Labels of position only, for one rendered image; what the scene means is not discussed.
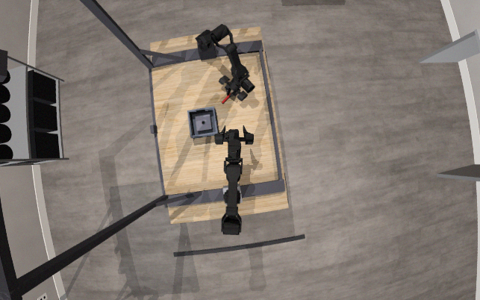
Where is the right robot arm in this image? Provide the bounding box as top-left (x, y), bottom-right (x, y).
top-left (221, 129), bottom-right (243, 235)

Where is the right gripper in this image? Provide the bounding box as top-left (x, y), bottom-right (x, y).
top-left (214, 125), bottom-right (254, 145)

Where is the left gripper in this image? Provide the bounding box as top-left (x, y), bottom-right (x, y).
top-left (219, 75), bottom-right (248, 101)

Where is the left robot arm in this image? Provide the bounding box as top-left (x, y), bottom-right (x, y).
top-left (195, 24), bottom-right (255, 93)

